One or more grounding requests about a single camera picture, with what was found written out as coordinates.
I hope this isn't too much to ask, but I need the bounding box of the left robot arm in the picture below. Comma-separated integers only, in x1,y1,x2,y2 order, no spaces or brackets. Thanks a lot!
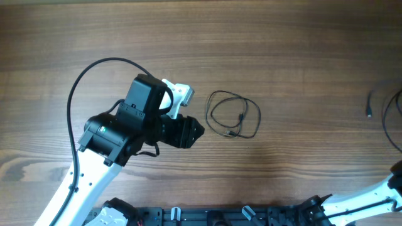
35,74,204,225

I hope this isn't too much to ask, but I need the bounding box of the black thin cable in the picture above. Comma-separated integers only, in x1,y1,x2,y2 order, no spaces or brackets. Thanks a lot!
381,89,402,154
205,90,262,139

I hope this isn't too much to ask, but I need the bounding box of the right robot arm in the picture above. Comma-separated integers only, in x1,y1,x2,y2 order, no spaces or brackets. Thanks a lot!
300,161,401,225

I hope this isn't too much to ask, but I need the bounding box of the left camera black cable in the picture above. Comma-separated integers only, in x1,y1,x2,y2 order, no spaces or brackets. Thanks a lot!
46,57,155,226

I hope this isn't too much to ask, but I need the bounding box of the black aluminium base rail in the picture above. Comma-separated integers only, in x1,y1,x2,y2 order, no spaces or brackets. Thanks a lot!
83,206,312,226

